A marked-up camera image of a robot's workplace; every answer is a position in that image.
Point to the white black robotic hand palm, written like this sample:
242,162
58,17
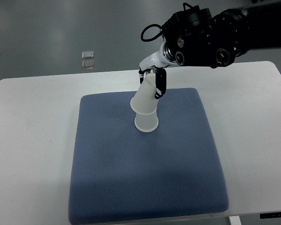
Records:
155,60

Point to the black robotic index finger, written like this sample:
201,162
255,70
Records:
141,76

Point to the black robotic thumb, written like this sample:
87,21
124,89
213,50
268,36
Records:
160,82

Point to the white paper cup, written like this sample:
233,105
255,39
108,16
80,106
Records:
146,123
144,101

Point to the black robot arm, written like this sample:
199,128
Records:
193,37

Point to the white paper cup on mat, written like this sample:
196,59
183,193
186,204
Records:
146,123

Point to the lower metal floor plate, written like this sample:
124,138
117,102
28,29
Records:
88,64

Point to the metal floor plate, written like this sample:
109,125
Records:
88,54
88,64

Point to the upper metal floor plate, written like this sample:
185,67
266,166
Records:
88,54

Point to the blue textured cushion mat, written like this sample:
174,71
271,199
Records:
120,173

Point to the white table leg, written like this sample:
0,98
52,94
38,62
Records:
235,220

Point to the black desk control panel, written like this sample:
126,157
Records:
270,215

